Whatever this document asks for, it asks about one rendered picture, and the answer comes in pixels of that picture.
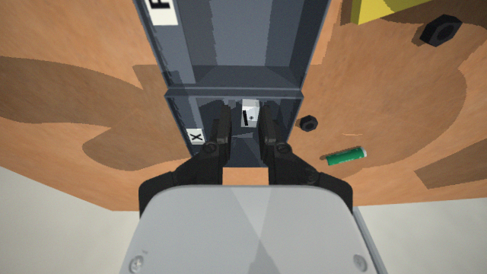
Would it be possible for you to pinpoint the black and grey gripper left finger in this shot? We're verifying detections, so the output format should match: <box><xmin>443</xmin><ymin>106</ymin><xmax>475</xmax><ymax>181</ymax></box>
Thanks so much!
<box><xmin>138</xmin><ymin>105</ymin><xmax>232</xmax><ymax>219</ymax></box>

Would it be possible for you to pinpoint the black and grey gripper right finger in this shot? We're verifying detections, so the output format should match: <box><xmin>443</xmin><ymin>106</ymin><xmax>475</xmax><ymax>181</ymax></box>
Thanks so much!
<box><xmin>258</xmin><ymin>105</ymin><xmax>353</xmax><ymax>214</ymax></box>

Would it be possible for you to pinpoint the green aa battery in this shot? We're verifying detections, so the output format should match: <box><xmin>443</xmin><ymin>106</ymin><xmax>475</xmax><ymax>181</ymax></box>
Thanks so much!
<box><xmin>326</xmin><ymin>147</ymin><xmax>367</xmax><ymax>166</ymax></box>

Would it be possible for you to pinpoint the dark grey rack of three bins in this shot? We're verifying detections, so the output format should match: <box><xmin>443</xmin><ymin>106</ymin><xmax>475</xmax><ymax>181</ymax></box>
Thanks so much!
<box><xmin>133</xmin><ymin>0</ymin><xmax>332</xmax><ymax>167</ymax></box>

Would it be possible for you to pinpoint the black hex nut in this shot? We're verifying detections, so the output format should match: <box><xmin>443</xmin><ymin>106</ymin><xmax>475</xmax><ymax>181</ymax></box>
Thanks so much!
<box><xmin>300</xmin><ymin>115</ymin><xmax>318</xmax><ymax>132</ymax></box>
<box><xmin>419</xmin><ymin>14</ymin><xmax>463</xmax><ymax>47</ymax></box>

